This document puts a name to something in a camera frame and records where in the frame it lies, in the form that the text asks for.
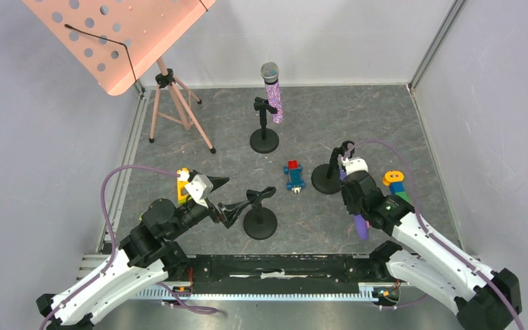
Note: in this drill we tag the glitter microphone silver head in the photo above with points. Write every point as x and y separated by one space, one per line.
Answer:
270 74

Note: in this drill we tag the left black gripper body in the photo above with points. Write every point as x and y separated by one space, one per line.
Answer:
212 210

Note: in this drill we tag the purple toy microphone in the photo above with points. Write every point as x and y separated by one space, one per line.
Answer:
361 226

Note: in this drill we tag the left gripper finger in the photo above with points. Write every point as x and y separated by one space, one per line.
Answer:
213 183
231 212

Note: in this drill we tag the yellow triangle toy block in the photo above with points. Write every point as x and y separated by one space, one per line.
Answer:
182 194

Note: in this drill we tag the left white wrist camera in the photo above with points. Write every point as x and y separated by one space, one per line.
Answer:
195 186

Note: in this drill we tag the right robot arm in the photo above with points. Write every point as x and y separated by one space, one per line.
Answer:
479 296

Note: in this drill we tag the stacked orange blue green blocks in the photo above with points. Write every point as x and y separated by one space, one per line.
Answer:
394 181

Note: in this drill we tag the pink music stand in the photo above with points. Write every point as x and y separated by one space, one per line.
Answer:
118 41

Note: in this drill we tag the red blue toy car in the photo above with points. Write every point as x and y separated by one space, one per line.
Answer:
295 181

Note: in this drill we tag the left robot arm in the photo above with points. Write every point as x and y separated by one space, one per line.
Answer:
147 255

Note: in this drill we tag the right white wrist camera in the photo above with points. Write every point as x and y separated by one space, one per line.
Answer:
354 164

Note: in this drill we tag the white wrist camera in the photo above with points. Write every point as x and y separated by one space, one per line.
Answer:
195 186
354 164

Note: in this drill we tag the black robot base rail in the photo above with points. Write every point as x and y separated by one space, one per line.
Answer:
281 274

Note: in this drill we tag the black microphone stand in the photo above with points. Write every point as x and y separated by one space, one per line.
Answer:
264 140
260 223
325 178

